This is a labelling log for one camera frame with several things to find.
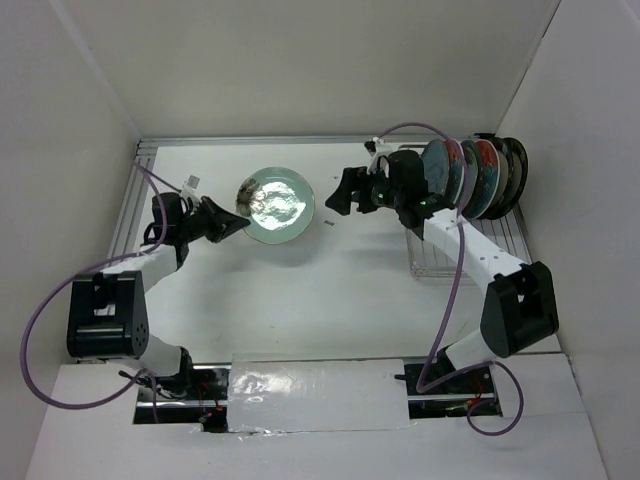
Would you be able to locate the black rimmed beige plate front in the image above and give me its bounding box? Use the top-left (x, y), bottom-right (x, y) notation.
top-left (504, 137), bottom-right (529, 213)

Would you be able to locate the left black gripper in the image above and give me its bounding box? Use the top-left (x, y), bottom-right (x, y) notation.
top-left (177, 195), bottom-right (250, 243)

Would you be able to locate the white wire dish rack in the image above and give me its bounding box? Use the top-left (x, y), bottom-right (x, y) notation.
top-left (399, 143), bottom-right (534, 284)

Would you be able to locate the black rimmed beige plate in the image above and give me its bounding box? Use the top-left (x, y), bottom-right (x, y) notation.
top-left (504, 137), bottom-right (529, 213)
top-left (485, 137), bottom-right (519, 220)

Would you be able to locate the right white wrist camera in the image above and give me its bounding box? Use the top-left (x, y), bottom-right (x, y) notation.
top-left (364, 137), bottom-right (396, 175)

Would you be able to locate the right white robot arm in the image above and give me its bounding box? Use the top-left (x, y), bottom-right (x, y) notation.
top-left (325, 150), bottom-right (559, 393)

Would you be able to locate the mint green flower plate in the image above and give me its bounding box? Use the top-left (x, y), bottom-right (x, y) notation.
top-left (235, 167), bottom-right (316, 245)
top-left (461, 140), bottom-right (481, 219)

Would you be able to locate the black rimmed beige plate back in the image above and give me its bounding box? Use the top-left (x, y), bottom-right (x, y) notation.
top-left (485, 137), bottom-right (519, 220)

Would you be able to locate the red teal floral plate back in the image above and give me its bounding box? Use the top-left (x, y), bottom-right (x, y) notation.
top-left (444, 140), bottom-right (464, 206)

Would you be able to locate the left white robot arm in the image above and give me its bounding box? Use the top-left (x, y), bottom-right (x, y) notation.
top-left (66, 193), bottom-right (250, 399)

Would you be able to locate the aluminium frame rail left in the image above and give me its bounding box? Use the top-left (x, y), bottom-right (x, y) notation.
top-left (107, 166), bottom-right (149, 257)

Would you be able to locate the mint green flower plate front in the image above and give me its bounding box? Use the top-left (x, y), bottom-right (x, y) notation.
top-left (461, 140), bottom-right (481, 219)

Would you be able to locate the aluminium frame rail back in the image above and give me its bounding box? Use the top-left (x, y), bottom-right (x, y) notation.
top-left (137, 131), bottom-right (494, 151)

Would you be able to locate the white foil cover sheet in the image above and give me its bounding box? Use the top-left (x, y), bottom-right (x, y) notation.
top-left (227, 359), bottom-right (411, 434)

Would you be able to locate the red teal floral plate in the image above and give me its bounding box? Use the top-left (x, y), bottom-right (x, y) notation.
top-left (472, 139), bottom-right (500, 219)
top-left (444, 140), bottom-right (464, 206)

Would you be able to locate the mint green flower plate back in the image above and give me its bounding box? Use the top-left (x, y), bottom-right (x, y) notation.
top-left (235, 167), bottom-right (316, 245)

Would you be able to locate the dark teal plate back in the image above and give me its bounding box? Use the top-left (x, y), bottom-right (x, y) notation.
top-left (421, 140), bottom-right (449, 195)

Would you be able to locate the aluminium frame rail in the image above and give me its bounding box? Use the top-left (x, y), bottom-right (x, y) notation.
top-left (107, 166), bottom-right (149, 257)
top-left (137, 131), bottom-right (494, 151)

